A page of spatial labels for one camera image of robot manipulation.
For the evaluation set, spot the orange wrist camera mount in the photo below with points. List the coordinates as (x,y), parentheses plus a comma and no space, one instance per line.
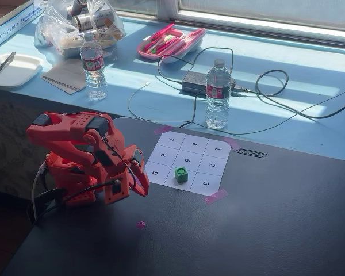
(116,192)

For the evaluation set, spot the grey plastic knife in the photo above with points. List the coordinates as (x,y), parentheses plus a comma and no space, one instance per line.
(4,63)

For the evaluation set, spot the clear water bottle red label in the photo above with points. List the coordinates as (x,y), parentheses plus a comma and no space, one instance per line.
(93,69)
(218,95)

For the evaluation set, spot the pink pencil case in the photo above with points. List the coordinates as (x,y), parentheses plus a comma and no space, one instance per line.
(184,47)

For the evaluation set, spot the pink marker pen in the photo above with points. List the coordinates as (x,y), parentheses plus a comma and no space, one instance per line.
(163,31)

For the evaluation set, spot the small purple sticker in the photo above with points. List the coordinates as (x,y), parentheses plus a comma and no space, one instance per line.
(141,224)

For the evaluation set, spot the window frame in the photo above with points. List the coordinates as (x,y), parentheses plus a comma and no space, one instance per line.
(247,21)

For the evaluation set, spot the silver drink can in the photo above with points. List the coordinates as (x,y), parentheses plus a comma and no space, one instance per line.
(89,20)

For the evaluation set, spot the black power adapter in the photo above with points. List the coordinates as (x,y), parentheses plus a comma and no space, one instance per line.
(194,82)

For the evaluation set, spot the clear plastic bag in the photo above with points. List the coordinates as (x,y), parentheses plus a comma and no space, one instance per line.
(57,28)

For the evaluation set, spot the grey napkin stack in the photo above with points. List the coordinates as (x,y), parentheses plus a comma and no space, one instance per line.
(67,77)

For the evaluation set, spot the pink tape piece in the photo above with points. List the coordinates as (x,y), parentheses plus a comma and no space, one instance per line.
(162,130)
(232,143)
(216,197)

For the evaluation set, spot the white numbered grid paper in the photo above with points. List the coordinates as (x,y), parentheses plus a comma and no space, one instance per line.
(195,155)

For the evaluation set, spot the Tide detergent cardboard box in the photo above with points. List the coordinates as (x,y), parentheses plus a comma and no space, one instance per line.
(8,24)

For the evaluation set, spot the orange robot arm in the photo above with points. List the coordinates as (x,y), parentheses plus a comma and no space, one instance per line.
(74,129)

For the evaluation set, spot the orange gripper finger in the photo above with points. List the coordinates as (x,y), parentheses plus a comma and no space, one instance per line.
(133,182)
(143,179)

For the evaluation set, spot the green cube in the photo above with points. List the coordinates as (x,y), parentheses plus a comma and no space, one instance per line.
(180,174)

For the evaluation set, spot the white foam plate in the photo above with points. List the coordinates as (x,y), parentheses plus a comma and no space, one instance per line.
(20,70)

